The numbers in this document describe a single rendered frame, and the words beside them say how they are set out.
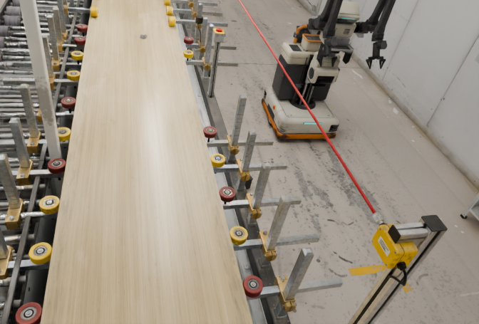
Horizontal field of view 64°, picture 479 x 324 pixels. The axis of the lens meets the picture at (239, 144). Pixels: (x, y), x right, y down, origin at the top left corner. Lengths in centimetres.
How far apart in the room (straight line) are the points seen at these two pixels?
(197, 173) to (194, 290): 64
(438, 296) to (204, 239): 197
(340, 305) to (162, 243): 149
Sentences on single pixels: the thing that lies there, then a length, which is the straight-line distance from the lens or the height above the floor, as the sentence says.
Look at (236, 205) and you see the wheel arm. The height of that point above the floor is 82.
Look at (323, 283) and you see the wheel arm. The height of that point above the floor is 85.
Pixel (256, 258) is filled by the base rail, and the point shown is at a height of 70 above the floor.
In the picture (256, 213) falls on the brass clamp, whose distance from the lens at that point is 194.
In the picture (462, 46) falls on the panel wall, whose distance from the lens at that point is 456.
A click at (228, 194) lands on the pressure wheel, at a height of 90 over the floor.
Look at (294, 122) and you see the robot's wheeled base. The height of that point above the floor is 26.
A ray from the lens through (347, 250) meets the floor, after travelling 309.
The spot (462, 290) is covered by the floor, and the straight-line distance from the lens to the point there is 335.
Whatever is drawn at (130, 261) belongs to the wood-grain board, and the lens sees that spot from 163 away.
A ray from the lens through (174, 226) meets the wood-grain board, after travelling 173.
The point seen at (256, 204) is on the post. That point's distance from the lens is 192.
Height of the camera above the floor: 225
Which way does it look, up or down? 38 degrees down
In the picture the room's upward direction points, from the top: 12 degrees clockwise
